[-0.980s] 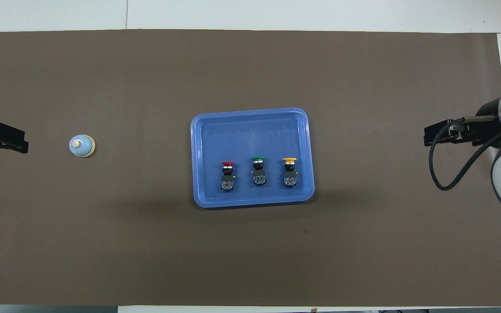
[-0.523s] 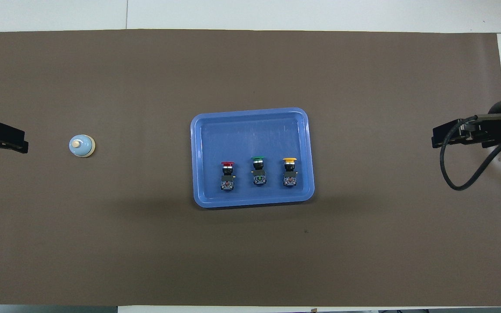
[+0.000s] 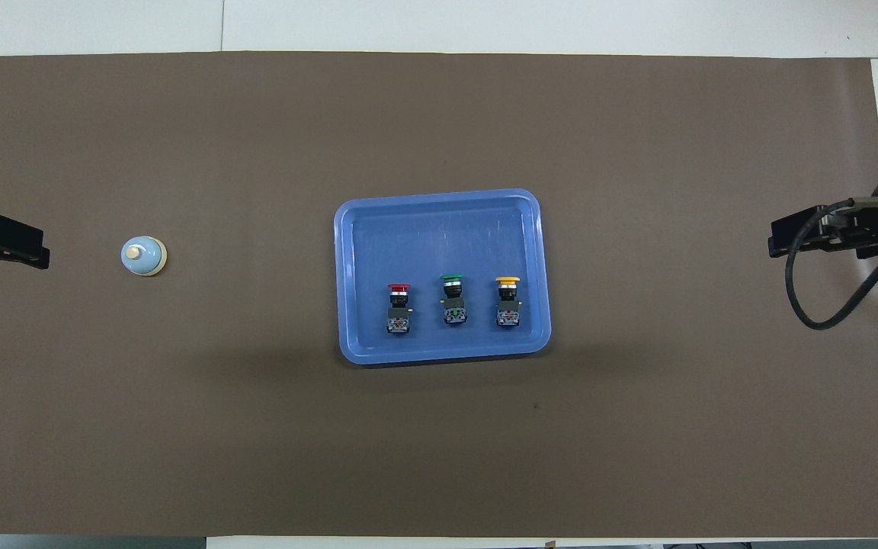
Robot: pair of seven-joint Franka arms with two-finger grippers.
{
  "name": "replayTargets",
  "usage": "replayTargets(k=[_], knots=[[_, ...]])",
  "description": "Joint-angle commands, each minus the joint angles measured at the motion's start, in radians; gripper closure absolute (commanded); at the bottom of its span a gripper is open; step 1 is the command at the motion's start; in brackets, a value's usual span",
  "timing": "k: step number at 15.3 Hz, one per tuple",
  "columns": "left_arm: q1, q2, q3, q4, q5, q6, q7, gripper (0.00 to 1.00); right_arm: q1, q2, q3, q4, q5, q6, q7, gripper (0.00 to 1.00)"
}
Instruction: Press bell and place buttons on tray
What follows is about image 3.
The yellow push button switch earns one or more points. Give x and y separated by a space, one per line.
508 306

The green push button switch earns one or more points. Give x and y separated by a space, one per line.
453 305

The red push button switch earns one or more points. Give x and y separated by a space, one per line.
399 313

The light blue call bell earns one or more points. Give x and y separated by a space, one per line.
145 258

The blue plastic tray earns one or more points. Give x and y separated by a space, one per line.
439 236

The brown table mat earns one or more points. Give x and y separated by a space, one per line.
180 442

